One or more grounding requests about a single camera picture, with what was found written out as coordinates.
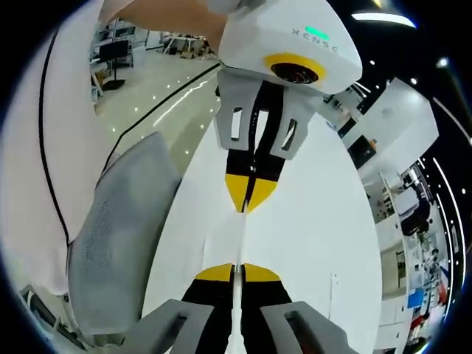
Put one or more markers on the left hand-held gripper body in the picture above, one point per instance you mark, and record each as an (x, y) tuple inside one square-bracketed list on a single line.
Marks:
[(280, 29)]

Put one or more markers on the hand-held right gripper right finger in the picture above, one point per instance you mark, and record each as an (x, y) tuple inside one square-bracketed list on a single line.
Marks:
[(265, 295)]

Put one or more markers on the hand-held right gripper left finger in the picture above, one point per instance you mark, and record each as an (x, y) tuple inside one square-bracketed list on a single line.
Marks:
[(210, 295)]

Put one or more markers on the black cabinet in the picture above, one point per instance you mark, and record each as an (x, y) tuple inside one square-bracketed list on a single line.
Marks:
[(365, 148)]

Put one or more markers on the office desk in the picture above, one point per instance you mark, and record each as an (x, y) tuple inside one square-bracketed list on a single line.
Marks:
[(184, 45)]

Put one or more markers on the straight ceiling light strip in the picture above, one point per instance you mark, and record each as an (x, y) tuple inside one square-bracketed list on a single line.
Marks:
[(383, 19)]

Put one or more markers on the grey mesh chair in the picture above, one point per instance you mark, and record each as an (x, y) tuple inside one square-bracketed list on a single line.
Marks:
[(121, 221)]

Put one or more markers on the white square pillar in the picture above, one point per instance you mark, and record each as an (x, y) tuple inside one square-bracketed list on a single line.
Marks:
[(398, 121)]

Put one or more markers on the long white counter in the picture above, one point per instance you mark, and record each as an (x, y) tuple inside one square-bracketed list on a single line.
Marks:
[(391, 265)]

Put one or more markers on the white box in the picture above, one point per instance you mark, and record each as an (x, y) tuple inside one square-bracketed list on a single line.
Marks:
[(406, 199)]

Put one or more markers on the blue box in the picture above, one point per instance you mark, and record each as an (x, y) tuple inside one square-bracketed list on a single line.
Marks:
[(416, 298)]

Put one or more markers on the black monitor on stand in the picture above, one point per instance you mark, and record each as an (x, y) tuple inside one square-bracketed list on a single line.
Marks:
[(114, 51)]

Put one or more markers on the person's white shirt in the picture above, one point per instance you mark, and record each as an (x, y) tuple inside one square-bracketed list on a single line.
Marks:
[(33, 147)]

